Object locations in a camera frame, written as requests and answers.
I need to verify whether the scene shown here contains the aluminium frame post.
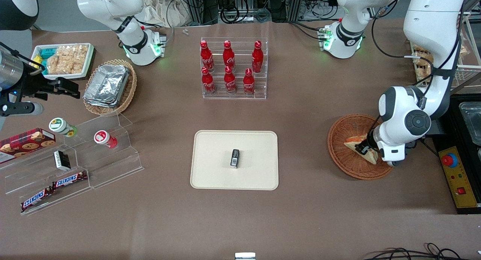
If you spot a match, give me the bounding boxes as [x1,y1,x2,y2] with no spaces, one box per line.
[183,0,206,26]
[291,0,313,22]

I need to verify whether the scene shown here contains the coiled black cable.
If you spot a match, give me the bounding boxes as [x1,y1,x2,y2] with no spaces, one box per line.
[219,5,241,24]

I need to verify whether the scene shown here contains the red cola bottle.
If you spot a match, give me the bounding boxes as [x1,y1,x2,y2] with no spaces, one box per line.
[243,68,256,95]
[223,40,236,73]
[200,41,215,73]
[201,67,216,95]
[224,66,237,95]
[251,41,264,74]

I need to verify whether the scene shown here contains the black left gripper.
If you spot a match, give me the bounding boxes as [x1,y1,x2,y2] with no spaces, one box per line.
[357,126,382,156]

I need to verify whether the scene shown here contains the stacked aluminium foil trays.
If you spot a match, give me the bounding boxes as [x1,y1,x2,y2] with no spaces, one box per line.
[83,64,130,109]

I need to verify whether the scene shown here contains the clear plastic bin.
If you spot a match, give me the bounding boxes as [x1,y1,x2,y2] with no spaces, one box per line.
[459,101,481,146]

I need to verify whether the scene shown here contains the clear acrylic bottle rack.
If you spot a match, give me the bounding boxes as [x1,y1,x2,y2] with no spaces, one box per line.
[200,37,269,100]

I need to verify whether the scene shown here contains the snickers chocolate bar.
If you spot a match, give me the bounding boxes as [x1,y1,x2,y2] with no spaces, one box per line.
[51,171,88,189]
[20,187,53,212]

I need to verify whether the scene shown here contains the white wire basket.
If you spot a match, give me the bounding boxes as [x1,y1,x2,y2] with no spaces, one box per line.
[409,12,481,90]

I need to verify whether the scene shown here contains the oval light wicker basket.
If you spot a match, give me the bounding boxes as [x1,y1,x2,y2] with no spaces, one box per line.
[83,59,138,116]

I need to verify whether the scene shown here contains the round brown wicker basket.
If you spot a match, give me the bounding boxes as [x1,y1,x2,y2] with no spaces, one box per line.
[327,114,396,180]

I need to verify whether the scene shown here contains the red white lidded bottle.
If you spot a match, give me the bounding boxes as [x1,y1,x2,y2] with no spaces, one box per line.
[94,130,118,149]

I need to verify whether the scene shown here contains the grey right wrist bar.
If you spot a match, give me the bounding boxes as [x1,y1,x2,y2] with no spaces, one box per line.
[0,101,44,117]

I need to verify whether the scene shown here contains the white rectangular snack tray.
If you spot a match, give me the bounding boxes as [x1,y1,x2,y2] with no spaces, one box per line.
[30,42,96,80]

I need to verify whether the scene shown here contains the black box white label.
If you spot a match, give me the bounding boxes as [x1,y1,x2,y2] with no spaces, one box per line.
[53,150,71,171]

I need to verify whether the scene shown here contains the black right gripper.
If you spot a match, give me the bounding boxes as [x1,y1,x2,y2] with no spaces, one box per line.
[17,73,81,101]

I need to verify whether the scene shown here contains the yellow emergency stop box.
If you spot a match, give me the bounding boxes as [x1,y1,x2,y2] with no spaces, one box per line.
[438,145,481,209]

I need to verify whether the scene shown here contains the beige cloth bag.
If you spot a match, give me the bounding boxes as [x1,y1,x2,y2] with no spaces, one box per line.
[140,0,191,28]

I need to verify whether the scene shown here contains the large rice cracker bag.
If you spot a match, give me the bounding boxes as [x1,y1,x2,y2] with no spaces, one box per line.
[46,44,89,75]

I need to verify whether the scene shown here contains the clear acrylic step shelf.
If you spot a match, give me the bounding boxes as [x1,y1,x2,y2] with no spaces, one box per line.
[0,139,93,216]
[63,112,145,190]

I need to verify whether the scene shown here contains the black equipment stand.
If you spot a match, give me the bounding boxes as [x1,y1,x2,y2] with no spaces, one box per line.
[427,94,481,215]

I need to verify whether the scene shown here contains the beige plastic tray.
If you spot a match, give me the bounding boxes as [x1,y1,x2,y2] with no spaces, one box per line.
[190,130,279,191]

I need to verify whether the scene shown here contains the red plaid cookie box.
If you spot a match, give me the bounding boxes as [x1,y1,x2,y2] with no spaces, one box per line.
[0,128,56,164]

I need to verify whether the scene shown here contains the triangular sandwich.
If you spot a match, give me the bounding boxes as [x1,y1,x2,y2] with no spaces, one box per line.
[343,134,379,165]

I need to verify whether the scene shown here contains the clear cracker snack bag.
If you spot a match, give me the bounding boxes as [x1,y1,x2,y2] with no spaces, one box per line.
[413,45,435,65]
[414,63,433,79]

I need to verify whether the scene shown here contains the loose black floor cables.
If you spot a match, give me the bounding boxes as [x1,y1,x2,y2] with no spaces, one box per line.
[362,243,481,260]

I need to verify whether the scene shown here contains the green yellow lidded bottle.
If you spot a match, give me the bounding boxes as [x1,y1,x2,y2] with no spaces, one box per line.
[48,117,78,138]

